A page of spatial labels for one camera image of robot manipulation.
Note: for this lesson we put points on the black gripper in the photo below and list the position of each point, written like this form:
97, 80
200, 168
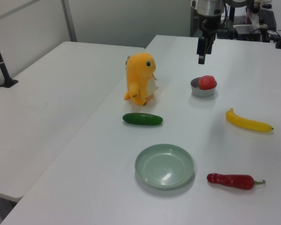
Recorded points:
210, 24

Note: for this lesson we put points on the yellow toy banana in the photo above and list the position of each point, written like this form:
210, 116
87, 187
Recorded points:
246, 122

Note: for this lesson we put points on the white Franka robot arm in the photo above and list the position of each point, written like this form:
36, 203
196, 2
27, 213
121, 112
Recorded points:
210, 7

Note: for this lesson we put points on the pale green plastic plate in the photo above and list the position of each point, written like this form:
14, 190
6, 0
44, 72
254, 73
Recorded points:
164, 167

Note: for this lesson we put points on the black thin upright pole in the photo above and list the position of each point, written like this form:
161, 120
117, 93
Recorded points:
232, 14

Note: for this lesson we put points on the grey metal bowl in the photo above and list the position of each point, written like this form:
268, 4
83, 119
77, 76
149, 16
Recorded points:
203, 93

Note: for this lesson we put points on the black desk device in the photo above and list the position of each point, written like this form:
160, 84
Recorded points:
250, 31

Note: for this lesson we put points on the black keyboard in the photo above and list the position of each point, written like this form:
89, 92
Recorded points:
268, 18

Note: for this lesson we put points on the orange plush dinosaur toy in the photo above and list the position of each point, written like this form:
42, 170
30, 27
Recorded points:
138, 77

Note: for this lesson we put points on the green toy cucumber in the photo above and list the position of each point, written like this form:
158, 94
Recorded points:
142, 119

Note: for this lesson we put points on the red toy chili pepper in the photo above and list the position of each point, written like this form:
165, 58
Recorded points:
231, 181

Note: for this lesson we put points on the white side table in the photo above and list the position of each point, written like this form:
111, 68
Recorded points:
37, 112

